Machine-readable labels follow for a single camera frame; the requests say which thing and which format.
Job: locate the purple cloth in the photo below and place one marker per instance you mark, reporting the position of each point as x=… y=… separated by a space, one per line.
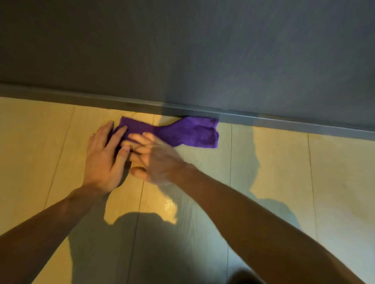
x=190 y=131

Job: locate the person's right forearm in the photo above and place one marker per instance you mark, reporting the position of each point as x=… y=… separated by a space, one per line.
x=249 y=225

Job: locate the person's right hand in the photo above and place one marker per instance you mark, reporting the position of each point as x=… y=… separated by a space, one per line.
x=161 y=163

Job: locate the grey baseboard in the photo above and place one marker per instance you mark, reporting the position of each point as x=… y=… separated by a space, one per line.
x=263 y=120

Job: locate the person's left hand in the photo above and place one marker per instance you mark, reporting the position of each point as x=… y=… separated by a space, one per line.
x=99 y=163

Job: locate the person's right fingers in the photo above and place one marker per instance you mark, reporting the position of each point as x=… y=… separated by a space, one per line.
x=139 y=146

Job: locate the person's left forearm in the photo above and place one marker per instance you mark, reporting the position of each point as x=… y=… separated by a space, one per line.
x=44 y=231

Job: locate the person's left thumb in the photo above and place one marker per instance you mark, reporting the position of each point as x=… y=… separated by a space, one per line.
x=123 y=159

